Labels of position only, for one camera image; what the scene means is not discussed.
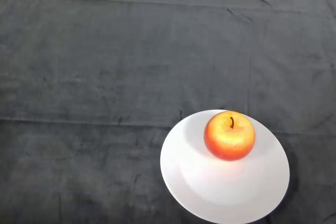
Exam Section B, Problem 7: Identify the white round plate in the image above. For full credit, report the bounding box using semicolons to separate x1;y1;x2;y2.
160;109;291;224

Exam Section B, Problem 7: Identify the red yellow apple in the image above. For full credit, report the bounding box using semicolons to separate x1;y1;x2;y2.
203;111;256;162

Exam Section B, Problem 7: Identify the black cloth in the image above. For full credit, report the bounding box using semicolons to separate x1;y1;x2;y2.
0;0;336;224

